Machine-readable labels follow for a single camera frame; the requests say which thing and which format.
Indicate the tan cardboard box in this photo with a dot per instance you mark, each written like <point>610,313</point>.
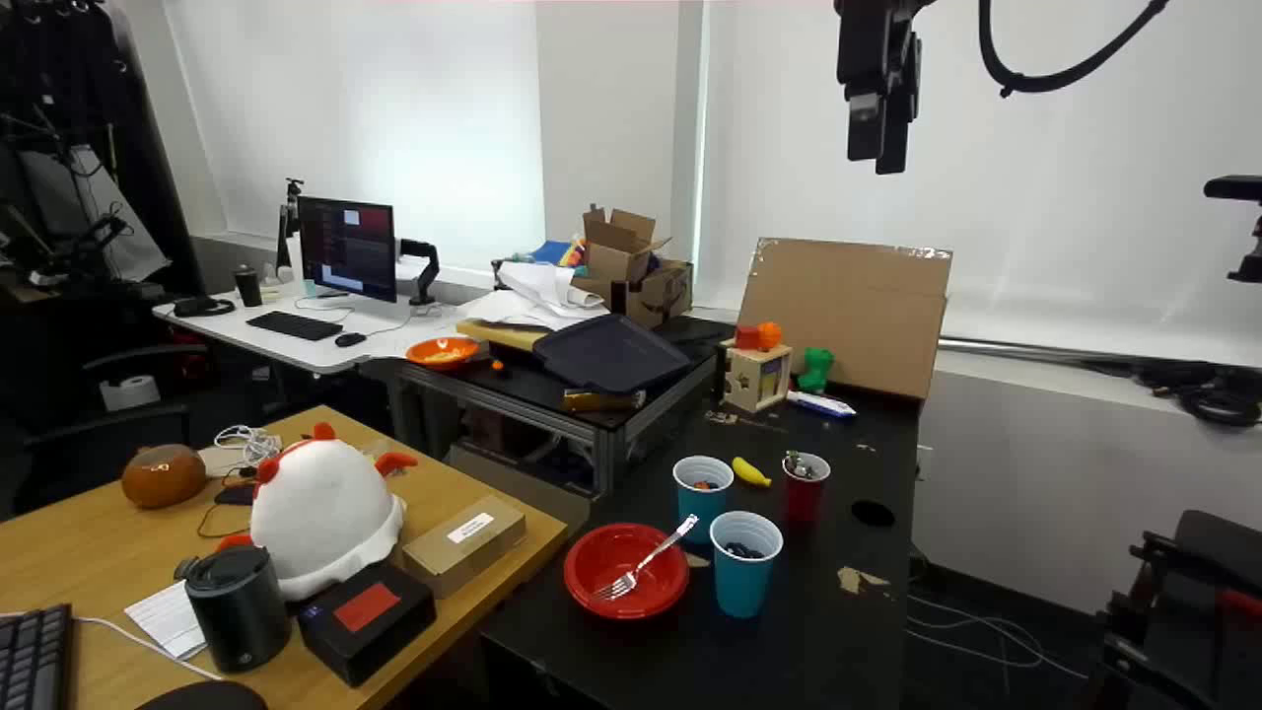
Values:
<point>458,543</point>

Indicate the black camera on stand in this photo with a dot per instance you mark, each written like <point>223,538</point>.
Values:
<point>1245,190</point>

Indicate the white paper sheet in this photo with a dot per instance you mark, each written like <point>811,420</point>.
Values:
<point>157,618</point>

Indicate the white desk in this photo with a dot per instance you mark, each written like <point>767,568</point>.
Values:
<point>230,330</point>

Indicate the brown toy football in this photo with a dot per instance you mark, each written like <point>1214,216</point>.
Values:
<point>161,476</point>

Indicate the red plastic bowl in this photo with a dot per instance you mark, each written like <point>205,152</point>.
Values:
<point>592,562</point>

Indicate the orange toy ball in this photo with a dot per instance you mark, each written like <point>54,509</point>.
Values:
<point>767,336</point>

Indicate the small tan paper scrap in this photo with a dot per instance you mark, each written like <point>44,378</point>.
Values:
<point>694,562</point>

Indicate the black case with lid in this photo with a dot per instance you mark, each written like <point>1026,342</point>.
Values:
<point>611,355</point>

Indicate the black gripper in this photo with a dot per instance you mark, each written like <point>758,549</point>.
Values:
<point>879,46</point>

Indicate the brown cardboard sheet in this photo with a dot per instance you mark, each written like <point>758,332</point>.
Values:
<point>848,309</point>

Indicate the black mug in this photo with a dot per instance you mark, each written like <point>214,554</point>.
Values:
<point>248,284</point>

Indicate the black computer monitor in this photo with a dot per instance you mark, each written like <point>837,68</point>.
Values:
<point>349,248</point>

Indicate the dark hanging coats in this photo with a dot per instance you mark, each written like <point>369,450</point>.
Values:
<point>81,131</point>

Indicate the white paper pile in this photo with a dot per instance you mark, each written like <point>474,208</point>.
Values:
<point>536,295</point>

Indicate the white tissue box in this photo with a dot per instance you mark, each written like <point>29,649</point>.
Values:
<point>128,394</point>

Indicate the blue plastic cup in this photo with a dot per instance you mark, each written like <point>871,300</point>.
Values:
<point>699,509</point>
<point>741,588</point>

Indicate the red toy block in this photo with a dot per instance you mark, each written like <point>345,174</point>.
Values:
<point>741,336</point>

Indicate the brown cardboard shipping box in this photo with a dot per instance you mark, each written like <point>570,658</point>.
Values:
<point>635,270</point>

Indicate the black headphones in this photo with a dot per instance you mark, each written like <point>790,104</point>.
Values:
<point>202,307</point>

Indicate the wooden shape sorter box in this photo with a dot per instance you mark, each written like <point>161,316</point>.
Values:
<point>753,382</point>

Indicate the red plastic cup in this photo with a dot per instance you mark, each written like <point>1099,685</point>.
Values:
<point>802,499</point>

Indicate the orange bowl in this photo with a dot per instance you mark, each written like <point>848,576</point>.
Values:
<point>447,352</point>

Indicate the black equipment rack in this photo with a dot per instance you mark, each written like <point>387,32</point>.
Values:
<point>1184,618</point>

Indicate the black office chair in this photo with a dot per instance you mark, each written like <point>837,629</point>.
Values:
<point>81,420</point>

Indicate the black rounded case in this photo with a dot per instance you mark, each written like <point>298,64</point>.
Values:
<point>202,695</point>

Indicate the clear glass bowl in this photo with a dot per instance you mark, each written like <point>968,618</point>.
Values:
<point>244,445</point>

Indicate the black desk stand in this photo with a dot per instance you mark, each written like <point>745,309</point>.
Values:
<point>420,263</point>

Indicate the wooden desk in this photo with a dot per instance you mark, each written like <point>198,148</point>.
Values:
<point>81,554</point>

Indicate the black computer mouse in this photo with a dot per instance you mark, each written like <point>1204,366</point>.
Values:
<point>349,336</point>

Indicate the yellow toy banana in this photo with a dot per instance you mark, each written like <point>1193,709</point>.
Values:
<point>750,472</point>

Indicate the slim black keyboard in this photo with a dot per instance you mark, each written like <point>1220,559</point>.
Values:
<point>298,324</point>

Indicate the white blue tube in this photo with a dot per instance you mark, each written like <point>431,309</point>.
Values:
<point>823,405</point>

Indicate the black box with red label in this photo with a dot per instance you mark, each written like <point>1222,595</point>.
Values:
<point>364,618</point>

